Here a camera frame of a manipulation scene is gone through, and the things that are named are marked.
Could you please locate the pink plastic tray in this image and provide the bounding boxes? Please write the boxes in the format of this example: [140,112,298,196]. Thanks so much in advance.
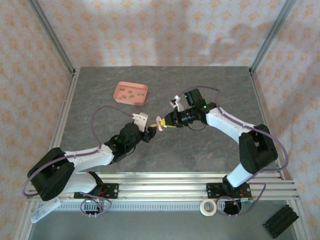
[112,81,149,107]

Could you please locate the white tape roll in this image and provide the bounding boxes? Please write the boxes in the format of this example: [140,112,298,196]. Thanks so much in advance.
[200,198,218,217]

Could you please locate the black extrusion bundle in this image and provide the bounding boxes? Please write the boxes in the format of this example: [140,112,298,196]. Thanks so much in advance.
[262,204,300,238]

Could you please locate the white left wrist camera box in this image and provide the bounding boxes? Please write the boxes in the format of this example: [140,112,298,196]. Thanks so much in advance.
[131,112,148,133]

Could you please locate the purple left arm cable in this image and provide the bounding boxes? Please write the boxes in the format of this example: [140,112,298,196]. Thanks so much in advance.
[21,106,137,218]

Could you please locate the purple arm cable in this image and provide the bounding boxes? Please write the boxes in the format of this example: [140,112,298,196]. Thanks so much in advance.
[182,86,290,218]
[21,106,137,218]

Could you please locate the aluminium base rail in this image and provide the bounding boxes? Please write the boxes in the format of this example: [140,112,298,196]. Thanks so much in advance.
[27,171,300,202]

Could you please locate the aluminium side rail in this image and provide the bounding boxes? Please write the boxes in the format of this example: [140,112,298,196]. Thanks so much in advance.
[248,69,295,181]
[48,68,81,151]

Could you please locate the grey slotted cable duct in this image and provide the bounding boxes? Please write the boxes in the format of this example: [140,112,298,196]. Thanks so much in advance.
[53,201,253,213]

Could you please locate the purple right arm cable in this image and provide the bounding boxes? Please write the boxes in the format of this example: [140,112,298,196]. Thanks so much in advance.
[182,86,290,218]

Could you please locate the aluminium frame post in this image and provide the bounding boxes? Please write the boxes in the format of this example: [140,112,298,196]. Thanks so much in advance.
[26,0,77,75]
[249,0,298,75]

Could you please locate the aluminium lower frame bar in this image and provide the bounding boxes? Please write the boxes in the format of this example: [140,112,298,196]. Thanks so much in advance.
[292,199,311,240]
[14,199,35,240]

